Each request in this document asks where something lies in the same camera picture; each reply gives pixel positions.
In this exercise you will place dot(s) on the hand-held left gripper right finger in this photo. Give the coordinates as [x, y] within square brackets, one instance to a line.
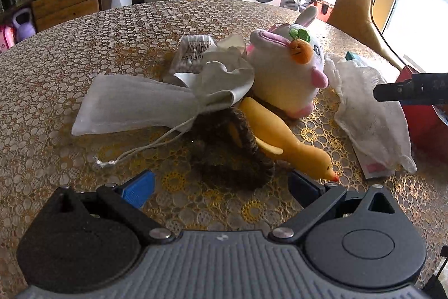
[301, 187]

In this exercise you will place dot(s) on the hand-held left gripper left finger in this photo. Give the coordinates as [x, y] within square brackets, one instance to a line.
[138, 189]

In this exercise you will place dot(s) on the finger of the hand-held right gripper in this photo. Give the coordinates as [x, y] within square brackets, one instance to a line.
[402, 90]

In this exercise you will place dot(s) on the white face towel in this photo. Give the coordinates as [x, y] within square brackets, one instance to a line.
[367, 110]

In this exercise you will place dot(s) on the cotton swab packet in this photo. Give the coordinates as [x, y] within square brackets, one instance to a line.
[190, 53]

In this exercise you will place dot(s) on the yellow rubber duck toy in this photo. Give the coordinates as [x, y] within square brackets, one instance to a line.
[290, 148]

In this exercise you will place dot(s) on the red container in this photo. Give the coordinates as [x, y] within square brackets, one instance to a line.
[427, 131]

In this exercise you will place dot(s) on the teal packet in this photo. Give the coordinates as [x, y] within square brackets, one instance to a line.
[353, 56]

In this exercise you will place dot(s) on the pink label packet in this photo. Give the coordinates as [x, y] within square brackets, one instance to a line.
[376, 172]

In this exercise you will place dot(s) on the brown knitted scarf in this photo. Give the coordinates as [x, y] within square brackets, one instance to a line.
[224, 162]

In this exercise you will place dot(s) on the tan chair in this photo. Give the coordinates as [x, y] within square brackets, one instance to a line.
[353, 4]

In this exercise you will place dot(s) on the red plastic bin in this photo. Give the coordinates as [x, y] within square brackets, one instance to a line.
[324, 10]

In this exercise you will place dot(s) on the white rabbit plush toy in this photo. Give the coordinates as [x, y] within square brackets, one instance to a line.
[280, 74]

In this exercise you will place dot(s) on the gold lace tablecloth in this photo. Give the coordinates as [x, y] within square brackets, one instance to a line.
[70, 74]

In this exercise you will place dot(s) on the wooden cabinet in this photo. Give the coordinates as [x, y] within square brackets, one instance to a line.
[66, 4]

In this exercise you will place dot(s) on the purple kettlebell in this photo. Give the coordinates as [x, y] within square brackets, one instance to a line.
[23, 26]

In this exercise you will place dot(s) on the pink toy case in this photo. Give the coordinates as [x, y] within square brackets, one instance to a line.
[6, 39]

